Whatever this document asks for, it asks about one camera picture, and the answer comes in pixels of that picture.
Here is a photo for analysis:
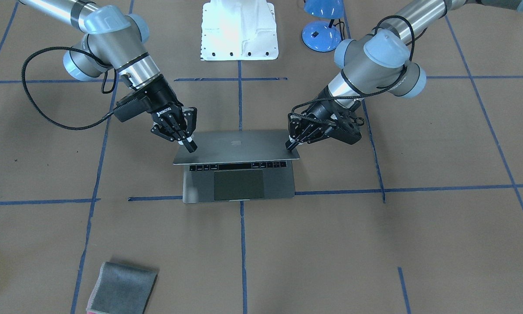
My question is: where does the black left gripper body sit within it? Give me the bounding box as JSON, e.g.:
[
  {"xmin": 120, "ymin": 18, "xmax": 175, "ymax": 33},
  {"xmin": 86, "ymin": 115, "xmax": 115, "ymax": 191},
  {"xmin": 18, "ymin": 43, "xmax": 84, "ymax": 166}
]
[{"xmin": 309, "ymin": 101, "xmax": 362, "ymax": 145}]

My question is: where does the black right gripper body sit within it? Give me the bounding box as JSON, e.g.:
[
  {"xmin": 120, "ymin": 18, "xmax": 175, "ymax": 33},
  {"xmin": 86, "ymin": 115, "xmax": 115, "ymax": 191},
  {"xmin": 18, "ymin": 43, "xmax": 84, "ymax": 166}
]
[{"xmin": 136, "ymin": 75, "xmax": 184, "ymax": 126}]

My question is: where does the grey laptop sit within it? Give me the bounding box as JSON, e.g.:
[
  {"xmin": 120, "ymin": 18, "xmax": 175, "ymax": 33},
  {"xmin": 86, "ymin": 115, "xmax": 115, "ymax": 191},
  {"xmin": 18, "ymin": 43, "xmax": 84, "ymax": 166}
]
[{"xmin": 173, "ymin": 130, "xmax": 299, "ymax": 204}]

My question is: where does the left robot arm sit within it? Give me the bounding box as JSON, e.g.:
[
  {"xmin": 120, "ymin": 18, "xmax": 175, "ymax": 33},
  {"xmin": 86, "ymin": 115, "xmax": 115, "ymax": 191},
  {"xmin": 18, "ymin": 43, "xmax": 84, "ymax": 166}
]
[{"xmin": 285, "ymin": 0, "xmax": 469, "ymax": 151}]

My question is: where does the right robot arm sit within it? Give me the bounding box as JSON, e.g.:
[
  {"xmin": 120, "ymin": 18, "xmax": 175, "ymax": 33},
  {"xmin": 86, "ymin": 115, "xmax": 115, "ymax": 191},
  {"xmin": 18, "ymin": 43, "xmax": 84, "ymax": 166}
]
[{"xmin": 22, "ymin": 0, "xmax": 197, "ymax": 152}]

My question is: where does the blue desk lamp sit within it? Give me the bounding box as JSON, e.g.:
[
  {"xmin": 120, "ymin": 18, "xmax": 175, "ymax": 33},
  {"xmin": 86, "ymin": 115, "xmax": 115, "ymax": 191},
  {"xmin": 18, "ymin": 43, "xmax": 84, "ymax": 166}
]
[{"xmin": 301, "ymin": 0, "xmax": 344, "ymax": 52}]

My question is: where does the grey folded cloth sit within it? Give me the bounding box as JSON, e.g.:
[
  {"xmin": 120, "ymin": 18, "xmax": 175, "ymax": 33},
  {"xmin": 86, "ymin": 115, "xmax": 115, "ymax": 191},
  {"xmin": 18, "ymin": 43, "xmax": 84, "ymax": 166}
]
[{"xmin": 86, "ymin": 262, "xmax": 158, "ymax": 314}]

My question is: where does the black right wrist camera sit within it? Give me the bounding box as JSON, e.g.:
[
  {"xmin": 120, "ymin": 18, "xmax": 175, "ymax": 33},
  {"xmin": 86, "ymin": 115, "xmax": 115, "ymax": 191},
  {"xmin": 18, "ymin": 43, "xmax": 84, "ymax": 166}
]
[{"xmin": 113, "ymin": 92, "xmax": 153, "ymax": 123}]

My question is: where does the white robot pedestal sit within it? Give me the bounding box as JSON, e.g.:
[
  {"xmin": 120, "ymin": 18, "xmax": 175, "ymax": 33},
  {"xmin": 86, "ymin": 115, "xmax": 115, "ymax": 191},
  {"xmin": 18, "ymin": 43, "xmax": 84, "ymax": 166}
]
[{"xmin": 200, "ymin": 0, "xmax": 279, "ymax": 61}]

